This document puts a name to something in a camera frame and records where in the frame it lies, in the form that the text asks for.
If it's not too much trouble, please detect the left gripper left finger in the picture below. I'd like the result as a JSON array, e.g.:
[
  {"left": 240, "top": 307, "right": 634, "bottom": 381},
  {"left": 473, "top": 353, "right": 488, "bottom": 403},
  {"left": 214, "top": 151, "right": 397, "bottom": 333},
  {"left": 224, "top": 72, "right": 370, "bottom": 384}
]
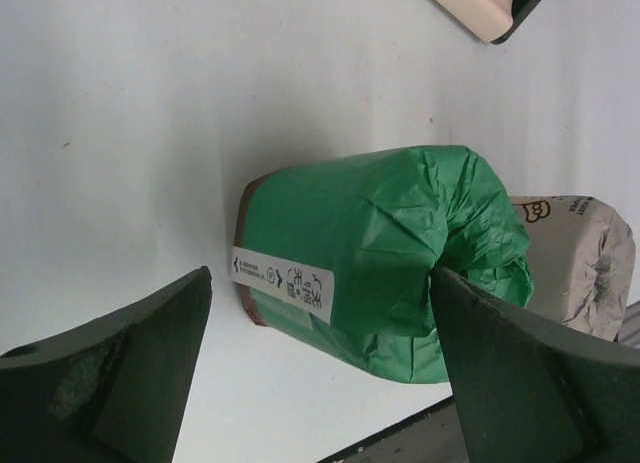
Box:
[{"left": 1, "top": 267, "right": 212, "bottom": 462}]

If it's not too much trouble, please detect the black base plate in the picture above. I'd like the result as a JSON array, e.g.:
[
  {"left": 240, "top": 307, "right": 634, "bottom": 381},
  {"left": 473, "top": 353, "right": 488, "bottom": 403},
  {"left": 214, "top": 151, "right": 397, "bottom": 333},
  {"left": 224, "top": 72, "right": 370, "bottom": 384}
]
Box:
[{"left": 320, "top": 396, "right": 470, "bottom": 463}]

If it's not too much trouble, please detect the grey paper roll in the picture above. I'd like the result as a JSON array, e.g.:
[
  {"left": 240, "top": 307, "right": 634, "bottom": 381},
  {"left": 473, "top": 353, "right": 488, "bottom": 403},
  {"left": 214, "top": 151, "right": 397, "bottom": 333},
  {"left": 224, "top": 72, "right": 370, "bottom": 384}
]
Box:
[{"left": 511, "top": 195, "right": 636, "bottom": 341}]

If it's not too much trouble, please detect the green paper roll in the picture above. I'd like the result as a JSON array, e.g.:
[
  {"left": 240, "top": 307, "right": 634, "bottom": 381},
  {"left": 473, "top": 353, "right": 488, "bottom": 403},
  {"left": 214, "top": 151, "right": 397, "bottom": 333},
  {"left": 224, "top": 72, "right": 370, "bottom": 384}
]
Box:
[{"left": 231, "top": 146, "right": 534, "bottom": 384}]

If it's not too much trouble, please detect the beige three-tier shelf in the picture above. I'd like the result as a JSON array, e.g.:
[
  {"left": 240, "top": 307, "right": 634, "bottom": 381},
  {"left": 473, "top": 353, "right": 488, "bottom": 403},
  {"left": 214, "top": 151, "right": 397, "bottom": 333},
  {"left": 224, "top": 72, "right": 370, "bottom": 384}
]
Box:
[{"left": 434, "top": 0, "right": 542, "bottom": 45}]

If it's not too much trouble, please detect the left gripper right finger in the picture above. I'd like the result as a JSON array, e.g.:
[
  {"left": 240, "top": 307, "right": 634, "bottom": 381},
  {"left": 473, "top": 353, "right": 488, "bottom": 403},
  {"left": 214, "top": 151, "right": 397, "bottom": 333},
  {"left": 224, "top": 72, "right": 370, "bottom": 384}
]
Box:
[{"left": 431, "top": 269, "right": 639, "bottom": 462}]

